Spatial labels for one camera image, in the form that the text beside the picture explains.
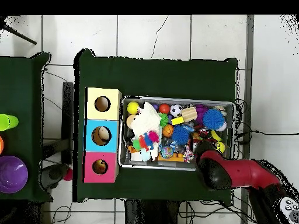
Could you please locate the wooden box with three holes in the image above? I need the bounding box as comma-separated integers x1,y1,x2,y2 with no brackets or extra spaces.
82,87,123,183

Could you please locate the black rod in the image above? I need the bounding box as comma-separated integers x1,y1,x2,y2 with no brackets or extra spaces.
0,23,37,46

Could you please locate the cream waffle cloth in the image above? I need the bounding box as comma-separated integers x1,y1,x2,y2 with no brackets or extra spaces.
129,101,162,138

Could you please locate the small soccer ball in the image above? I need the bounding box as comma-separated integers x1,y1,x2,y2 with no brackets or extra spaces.
169,104,183,117

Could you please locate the striped wooden block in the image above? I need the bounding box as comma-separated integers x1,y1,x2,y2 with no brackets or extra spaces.
180,106,199,123

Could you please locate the lime green cup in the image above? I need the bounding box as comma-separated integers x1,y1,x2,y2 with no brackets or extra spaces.
0,113,19,131

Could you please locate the grey box with red button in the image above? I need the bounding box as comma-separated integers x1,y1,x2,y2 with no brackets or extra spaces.
40,163,74,190

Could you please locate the yellow plastic ball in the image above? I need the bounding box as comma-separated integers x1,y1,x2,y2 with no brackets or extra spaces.
216,141,227,154
126,101,140,115

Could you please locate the small blue spiky ball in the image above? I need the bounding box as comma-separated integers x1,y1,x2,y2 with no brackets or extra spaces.
171,124,192,145

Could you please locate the small basketball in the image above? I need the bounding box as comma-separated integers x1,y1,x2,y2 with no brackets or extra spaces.
162,124,175,138

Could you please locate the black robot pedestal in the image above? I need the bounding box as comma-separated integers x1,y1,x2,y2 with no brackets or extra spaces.
124,199,180,224

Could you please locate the purple plastic bowl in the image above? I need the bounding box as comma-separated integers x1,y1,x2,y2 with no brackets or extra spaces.
0,155,29,194

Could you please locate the large blue spiky ball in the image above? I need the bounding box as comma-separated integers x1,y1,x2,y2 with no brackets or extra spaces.
202,108,225,131

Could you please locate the shallow clear mesh bin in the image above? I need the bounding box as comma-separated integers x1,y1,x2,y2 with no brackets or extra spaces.
118,95,235,172

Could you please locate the multicolour spiky caterpillar toy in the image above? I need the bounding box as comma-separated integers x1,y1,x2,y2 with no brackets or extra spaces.
132,130,160,152

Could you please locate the dark green table cloth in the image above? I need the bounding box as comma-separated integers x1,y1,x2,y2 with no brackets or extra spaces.
72,48,239,203
0,51,54,202

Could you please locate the globe print ball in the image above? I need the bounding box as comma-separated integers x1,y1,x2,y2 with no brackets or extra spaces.
161,145,174,159

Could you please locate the black power cable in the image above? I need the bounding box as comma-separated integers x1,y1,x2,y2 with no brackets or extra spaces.
234,129,299,144

